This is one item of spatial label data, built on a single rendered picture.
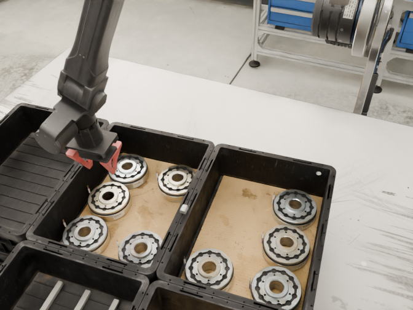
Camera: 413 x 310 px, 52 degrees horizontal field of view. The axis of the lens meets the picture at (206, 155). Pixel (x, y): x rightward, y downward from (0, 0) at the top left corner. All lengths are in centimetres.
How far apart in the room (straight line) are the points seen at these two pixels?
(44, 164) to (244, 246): 61
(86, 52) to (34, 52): 283
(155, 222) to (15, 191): 40
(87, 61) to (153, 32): 281
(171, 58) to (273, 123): 182
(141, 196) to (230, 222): 24
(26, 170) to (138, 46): 226
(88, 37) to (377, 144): 104
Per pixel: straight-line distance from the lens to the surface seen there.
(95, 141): 92
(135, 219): 107
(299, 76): 302
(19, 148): 135
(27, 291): 103
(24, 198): 120
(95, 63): 76
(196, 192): 97
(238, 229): 103
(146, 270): 86
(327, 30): 120
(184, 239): 94
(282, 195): 106
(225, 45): 334
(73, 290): 100
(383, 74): 291
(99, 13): 71
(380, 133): 154
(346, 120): 156
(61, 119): 83
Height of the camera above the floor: 166
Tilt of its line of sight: 44 degrees down
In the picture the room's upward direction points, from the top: 3 degrees counter-clockwise
